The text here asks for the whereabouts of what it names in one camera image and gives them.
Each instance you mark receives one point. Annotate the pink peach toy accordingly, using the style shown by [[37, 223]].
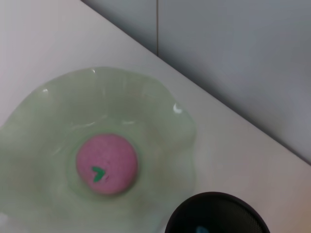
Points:
[[107, 160]]

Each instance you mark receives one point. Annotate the black mesh pen cup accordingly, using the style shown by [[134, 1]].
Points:
[[213, 213]]

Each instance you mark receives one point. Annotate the green glass fruit plate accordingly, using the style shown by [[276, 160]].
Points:
[[73, 109]]

